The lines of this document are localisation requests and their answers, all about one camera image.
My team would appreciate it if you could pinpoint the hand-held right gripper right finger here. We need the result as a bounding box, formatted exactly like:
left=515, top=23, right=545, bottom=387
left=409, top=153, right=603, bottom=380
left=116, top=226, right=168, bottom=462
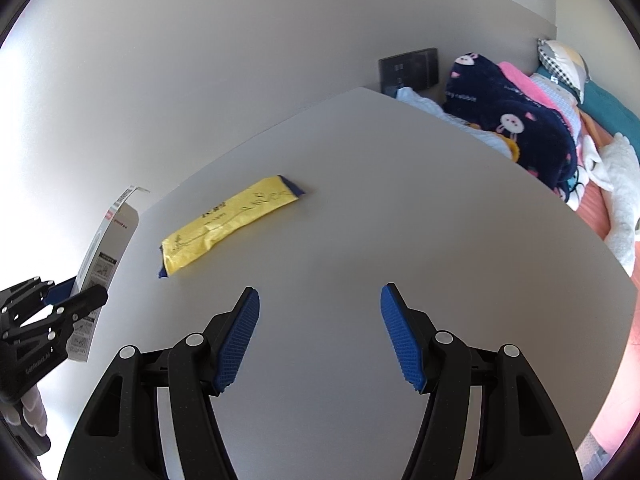
left=380, top=282, right=586, bottom=480

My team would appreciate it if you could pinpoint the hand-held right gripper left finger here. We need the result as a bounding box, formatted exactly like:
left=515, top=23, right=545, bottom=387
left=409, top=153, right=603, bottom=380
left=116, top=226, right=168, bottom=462
left=56, top=287, right=261, bottom=480

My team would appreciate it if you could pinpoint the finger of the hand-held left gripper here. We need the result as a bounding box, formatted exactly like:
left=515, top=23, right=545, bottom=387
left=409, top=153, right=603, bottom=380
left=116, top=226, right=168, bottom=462
left=0, top=276, right=75, bottom=328
left=10, top=285, right=109, bottom=346

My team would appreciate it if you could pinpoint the white cardboard box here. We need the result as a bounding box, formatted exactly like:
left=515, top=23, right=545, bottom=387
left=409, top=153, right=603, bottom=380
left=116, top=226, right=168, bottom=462
left=70, top=185, right=151, bottom=363

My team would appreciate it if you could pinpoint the yellow snack packet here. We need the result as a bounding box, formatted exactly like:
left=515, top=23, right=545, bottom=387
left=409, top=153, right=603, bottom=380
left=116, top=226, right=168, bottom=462
left=159, top=174, right=307, bottom=281

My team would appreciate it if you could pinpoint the person's left hand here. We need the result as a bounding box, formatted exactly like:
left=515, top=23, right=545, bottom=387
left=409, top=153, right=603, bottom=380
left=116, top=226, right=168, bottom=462
left=0, top=387, right=51, bottom=456

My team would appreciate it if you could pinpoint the bed with pink sheet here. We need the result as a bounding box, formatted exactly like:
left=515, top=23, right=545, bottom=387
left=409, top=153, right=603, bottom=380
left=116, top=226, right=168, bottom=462
left=565, top=110, right=640, bottom=461

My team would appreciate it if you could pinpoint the white printed cloth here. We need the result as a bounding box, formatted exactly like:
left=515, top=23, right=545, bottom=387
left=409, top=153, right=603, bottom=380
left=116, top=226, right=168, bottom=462
left=564, top=162, right=593, bottom=203

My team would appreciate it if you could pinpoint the light blue baby garment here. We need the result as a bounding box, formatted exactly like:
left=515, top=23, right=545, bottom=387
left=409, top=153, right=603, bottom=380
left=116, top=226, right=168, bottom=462
left=395, top=87, right=516, bottom=161

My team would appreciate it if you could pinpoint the navy rabbit print blanket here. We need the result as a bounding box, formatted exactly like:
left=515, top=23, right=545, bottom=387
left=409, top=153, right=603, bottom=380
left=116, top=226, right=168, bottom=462
left=442, top=52, right=581, bottom=198

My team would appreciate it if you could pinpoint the white goose plush toy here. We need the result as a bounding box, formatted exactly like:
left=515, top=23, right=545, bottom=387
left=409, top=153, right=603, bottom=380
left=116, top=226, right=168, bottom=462
left=582, top=132, right=640, bottom=276

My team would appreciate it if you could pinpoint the black card box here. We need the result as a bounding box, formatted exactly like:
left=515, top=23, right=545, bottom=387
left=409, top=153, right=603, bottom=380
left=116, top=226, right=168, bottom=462
left=378, top=47, right=441, bottom=96

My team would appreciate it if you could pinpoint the pink blanket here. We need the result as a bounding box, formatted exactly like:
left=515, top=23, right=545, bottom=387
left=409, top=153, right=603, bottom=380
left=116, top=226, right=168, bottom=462
left=497, top=61, right=576, bottom=131

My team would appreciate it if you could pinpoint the light blue folded blanket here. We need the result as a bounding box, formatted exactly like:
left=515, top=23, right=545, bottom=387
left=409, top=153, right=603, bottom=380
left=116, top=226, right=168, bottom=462
left=530, top=72, right=583, bottom=136

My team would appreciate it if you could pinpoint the teal pillow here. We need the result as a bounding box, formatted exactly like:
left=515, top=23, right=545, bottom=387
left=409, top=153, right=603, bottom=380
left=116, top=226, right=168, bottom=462
left=577, top=65, right=640, bottom=136

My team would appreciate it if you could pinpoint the patterned checkered pillow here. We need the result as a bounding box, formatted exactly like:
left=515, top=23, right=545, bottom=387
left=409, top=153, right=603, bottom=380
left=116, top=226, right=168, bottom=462
left=537, top=37, right=592, bottom=103

